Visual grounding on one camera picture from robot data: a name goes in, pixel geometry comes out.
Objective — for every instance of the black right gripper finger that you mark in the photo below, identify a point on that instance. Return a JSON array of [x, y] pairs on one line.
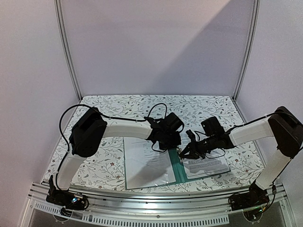
[[189, 152], [191, 135]]

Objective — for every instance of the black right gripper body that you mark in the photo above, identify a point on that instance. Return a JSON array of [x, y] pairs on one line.
[[195, 146]]

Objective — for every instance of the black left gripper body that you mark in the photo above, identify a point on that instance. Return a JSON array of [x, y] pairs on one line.
[[170, 143]]

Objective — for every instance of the white paper stack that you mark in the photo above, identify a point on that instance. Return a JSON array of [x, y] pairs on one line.
[[214, 163]]

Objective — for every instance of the white printed paper sheet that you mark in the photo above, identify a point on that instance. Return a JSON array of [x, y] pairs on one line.
[[145, 167]]

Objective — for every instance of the teal plastic folder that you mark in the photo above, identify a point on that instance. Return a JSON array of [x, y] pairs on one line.
[[176, 165]]

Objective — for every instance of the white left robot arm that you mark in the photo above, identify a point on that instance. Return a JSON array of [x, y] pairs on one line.
[[93, 126]]

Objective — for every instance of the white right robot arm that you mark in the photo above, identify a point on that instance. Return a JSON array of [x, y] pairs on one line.
[[281, 128]]

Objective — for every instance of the floral patterned table mat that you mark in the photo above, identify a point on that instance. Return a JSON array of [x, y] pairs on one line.
[[105, 170]]

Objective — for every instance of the aluminium front rail frame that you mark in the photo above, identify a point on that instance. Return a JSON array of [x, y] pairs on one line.
[[134, 209]]

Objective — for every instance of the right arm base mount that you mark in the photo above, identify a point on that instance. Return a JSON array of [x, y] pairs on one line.
[[253, 203]]

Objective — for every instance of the aluminium corner post right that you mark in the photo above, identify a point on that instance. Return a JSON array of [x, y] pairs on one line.
[[248, 48]]

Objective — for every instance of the aluminium corner post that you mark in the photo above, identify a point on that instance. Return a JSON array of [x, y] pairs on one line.
[[66, 48], [248, 48]]

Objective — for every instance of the aluminium corner post left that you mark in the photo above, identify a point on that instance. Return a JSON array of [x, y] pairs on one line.
[[66, 48]]

